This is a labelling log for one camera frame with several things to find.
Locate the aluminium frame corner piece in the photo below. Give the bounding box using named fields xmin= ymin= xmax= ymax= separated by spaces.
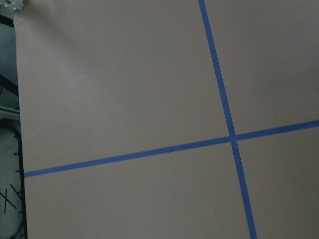
xmin=0 ymin=0 xmax=25 ymax=12

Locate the black floor cable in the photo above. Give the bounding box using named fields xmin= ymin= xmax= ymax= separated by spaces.
xmin=0 ymin=125 xmax=27 ymax=239

